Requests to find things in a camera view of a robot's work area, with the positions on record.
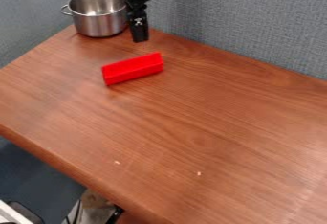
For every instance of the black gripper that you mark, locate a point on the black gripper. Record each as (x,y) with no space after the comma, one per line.
(137,21)

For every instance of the stainless steel pot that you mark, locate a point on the stainless steel pot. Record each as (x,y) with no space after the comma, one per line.
(97,18)

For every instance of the red rectangular block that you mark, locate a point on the red rectangular block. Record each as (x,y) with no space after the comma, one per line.
(132,68)

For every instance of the metal table leg frame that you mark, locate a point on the metal table leg frame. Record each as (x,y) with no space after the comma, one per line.
(92,210)

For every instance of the white object at corner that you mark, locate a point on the white object at corner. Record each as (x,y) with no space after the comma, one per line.
(13,213)

